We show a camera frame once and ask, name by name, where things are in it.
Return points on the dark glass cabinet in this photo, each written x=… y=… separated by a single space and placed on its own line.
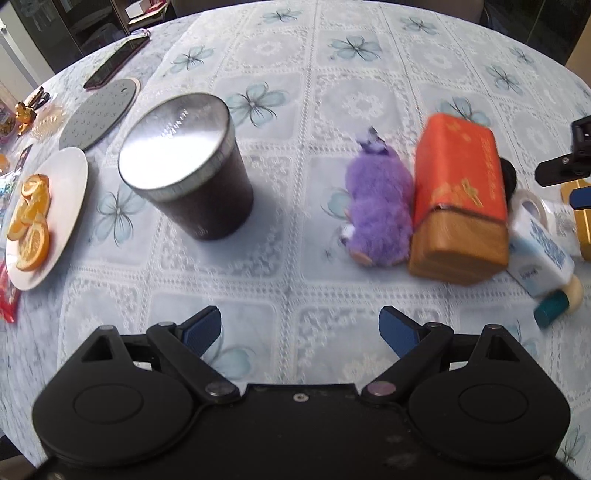
x=60 y=32

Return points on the grey round mat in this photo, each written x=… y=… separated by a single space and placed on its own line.
x=99 y=113

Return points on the small gold figurine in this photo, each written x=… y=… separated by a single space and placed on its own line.
x=27 y=117

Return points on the orange slice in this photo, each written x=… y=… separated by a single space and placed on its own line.
x=34 y=249
x=37 y=184
x=27 y=214

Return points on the dark smartphone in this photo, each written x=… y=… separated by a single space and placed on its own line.
x=117 y=62

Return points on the pink tape roll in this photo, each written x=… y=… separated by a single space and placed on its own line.
x=531 y=203

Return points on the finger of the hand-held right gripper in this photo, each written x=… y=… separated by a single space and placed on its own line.
x=570 y=170
x=581 y=197

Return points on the dark tin silver lid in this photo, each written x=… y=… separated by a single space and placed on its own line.
x=184 y=161

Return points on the floral lace-print tablecloth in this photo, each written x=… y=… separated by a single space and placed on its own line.
x=295 y=92

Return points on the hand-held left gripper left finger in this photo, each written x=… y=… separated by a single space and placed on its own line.
x=203 y=330

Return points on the black fuzzy ball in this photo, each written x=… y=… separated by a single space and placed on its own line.
x=509 y=177

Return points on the orange and gold box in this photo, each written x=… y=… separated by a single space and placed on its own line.
x=457 y=184

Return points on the purple plush toy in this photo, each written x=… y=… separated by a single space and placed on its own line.
x=378 y=207

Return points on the white plate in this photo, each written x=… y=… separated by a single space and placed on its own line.
x=64 y=198

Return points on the colourful snack packet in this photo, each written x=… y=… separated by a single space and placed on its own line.
x=13 y=184

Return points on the beige makeup sponge teal base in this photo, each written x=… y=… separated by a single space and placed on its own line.
x=561 y=302

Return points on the white tissue pack blue print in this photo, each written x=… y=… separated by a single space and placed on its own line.
x=540 y=254

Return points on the red packet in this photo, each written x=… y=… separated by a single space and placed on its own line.
x=8 y=295

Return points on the gold cardboard box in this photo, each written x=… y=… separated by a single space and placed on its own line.
x=582 y=230

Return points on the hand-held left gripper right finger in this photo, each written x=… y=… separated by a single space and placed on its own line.
x=397 y=330

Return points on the red flat box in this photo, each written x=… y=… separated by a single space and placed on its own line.
x=147 y=11

